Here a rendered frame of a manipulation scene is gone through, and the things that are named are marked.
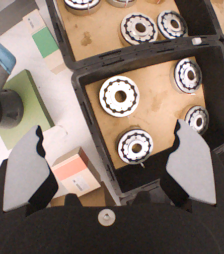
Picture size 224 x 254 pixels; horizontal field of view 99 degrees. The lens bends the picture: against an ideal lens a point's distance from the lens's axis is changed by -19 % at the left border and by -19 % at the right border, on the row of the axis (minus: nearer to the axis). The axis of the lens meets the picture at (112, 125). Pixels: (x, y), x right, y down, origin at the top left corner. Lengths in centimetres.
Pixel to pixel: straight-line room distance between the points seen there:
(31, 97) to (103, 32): 32
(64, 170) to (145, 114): 34
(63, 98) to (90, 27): 25
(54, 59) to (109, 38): 19
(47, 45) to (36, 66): 10
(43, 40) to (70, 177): 49
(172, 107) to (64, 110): 37
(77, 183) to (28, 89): 38
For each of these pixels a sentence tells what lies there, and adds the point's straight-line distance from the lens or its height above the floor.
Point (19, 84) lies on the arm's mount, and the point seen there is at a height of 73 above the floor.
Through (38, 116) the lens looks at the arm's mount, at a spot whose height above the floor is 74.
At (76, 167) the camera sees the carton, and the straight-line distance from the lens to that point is 45.
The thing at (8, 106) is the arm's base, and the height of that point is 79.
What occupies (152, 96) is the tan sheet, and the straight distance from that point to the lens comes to 36.
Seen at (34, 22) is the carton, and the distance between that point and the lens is 53.
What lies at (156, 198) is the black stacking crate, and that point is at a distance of 53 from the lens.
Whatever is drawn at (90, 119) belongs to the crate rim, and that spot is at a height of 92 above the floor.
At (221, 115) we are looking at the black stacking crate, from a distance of 46.
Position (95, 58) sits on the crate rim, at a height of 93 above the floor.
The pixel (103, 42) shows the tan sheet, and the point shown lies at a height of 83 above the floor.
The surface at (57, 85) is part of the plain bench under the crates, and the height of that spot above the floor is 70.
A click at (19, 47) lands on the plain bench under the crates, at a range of 60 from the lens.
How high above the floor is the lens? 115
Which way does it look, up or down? 77 degrees down
